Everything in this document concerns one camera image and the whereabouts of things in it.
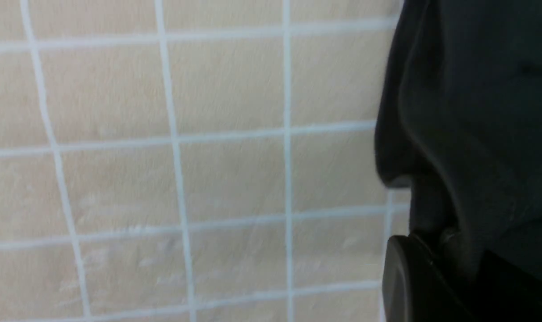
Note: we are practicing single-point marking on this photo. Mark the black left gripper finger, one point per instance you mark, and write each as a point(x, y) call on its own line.
point(418, 286)

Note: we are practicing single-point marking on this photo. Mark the dark gray long-sleeve top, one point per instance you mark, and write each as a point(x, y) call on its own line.
point(460, 124)

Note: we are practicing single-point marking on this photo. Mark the beige grid tablecloth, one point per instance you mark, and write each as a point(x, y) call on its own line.
point(193, 160)

